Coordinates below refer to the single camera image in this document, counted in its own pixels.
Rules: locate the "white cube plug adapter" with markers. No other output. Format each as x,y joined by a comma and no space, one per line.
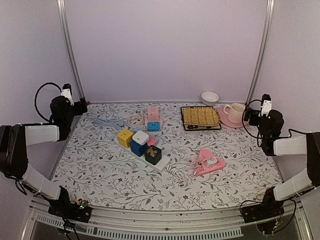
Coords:
140,137

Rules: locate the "cream mug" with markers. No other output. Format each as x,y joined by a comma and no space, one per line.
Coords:
234,112

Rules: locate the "blue cube socket adapter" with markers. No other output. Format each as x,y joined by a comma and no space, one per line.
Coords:
138,149

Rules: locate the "pink cube socket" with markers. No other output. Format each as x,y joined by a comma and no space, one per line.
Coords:
153,114

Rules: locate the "woven bamboo tray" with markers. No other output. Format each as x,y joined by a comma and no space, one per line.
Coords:
205,116

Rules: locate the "right aluminium frame post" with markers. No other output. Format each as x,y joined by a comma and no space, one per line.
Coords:
270,4

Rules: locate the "small white charger plug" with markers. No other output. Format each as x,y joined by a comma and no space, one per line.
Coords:
210,162

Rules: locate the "pink saucer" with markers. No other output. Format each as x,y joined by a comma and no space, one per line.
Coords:
224,120

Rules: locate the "pink triangular power strip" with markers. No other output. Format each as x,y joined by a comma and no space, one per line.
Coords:
200,169

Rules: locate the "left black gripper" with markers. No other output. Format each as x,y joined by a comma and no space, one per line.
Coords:
80,110

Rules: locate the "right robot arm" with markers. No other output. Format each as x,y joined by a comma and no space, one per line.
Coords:
269,123

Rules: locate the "dark green cube adapter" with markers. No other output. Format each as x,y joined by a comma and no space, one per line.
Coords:
153,154

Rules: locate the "aluminium frame post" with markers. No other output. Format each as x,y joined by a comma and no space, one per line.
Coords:
270,4
62,13

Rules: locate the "white multicolour power strip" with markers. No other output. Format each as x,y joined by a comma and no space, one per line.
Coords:
159,167

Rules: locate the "white bowl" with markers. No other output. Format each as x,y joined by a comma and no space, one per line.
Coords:
209,98

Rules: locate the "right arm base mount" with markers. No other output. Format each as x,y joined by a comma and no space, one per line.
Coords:
253,211

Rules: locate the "yellow cube socket adapter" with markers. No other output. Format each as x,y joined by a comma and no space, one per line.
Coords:
125,137

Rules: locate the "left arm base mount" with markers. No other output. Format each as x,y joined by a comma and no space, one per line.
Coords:
70,211

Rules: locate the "left aluminium frame post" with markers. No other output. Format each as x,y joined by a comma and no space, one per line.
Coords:
62,13

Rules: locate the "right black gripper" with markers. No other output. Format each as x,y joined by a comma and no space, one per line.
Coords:
249,112

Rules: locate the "light blue cube socket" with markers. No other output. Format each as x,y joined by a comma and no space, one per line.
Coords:
153,126

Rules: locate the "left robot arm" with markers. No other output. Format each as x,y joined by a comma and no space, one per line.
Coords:
14,140

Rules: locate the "small pink adapter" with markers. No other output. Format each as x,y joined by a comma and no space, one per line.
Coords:
151,142

